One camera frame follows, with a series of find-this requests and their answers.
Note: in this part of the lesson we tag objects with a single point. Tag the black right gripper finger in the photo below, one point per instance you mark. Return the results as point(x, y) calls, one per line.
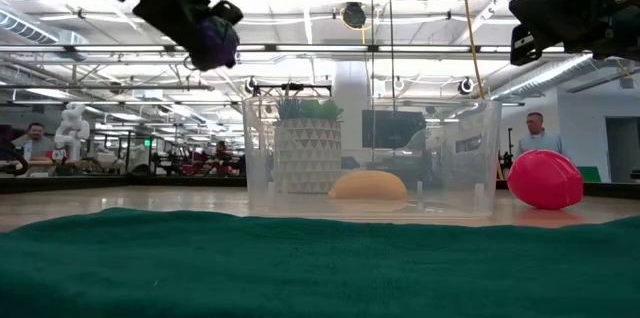
point(550, 7)
point(565, 30)

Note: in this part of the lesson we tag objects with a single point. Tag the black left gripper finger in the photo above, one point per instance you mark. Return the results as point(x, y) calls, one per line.
point(175, 23)
point(227, 13)

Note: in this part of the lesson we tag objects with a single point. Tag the purple toy grapes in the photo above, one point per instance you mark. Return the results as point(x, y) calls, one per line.
point(217, 45)

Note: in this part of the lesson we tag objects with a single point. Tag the red toy bell pepper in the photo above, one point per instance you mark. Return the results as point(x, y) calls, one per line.
point(545, 180)

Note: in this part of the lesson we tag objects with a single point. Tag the yellow toy banana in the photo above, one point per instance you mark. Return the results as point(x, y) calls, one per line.
point(367, 185)

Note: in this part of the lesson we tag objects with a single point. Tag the person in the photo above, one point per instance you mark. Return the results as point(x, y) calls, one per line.
point(539, 140)
point(37, 145)

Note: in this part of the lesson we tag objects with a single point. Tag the green board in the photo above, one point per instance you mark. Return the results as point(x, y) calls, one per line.
point(590, 174)

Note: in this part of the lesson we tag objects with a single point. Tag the artificial plant in patterned pot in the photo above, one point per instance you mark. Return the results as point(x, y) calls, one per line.
point(307, 153)

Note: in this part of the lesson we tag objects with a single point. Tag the clear plastic container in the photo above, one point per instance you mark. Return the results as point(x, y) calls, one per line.
point(450, 158)

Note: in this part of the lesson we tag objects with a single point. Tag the dark green cloth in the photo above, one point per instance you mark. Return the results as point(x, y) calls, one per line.
point(320, 268)

